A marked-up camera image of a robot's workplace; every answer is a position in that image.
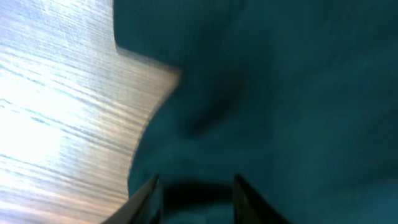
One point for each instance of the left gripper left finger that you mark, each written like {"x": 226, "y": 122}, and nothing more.
{"x": 144, "y": 207}

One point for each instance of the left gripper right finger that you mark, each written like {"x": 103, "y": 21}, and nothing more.
{"x": 250, "y": 207}

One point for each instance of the black t-shirt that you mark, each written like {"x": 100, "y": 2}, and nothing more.
{"x": 297, "y": 96}

